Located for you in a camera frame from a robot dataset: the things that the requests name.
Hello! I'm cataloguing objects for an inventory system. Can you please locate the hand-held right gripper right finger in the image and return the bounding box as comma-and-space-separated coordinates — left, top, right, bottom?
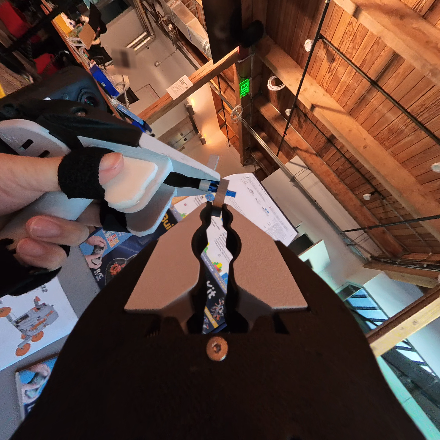
222, 203, 309, 333

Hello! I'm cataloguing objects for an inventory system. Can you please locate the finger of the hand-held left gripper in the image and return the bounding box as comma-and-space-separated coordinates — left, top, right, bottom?
78, 132, 221, 189
125, 186, 175, 238

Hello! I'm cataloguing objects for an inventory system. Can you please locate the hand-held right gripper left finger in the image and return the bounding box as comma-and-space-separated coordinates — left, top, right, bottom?
124, 202, 211, 333

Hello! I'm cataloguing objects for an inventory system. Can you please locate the light grey technic beam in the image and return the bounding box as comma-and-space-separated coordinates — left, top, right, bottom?
209, 178, 238, 218

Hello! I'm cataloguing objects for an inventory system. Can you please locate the grey desk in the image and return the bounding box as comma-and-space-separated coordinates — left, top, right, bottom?
0, 241, 104, 440

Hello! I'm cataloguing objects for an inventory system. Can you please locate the person's left hand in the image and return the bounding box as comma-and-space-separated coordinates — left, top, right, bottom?
0, 151, 125, 272

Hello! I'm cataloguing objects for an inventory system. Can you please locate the blue storage bin with lid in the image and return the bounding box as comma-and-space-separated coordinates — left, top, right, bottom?
116, 102, 153, 135

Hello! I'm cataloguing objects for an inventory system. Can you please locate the blue robot kit box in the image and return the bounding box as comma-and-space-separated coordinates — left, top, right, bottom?
79, 206, 228, 335

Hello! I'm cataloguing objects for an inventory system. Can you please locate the red storage bin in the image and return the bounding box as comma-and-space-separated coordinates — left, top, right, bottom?
33, 53, 60, 77
0, 0, 31, 32

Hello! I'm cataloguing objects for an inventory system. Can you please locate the white instruction poster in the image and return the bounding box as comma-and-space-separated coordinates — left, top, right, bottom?
172, 173, 299, 272

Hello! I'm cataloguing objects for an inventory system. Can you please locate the white paper notice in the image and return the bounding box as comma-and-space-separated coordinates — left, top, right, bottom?
166, 75, 194, 100

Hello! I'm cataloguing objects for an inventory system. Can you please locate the long wooden workbench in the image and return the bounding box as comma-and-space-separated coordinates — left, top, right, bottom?
41, 3, 152, 135

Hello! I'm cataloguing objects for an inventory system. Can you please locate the open instruction booklet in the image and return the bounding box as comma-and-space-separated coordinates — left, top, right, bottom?
0, 278, 79, 371

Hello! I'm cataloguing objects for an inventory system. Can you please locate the blue robot kit manual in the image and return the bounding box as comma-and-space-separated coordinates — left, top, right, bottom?
15, 356, 58, 420

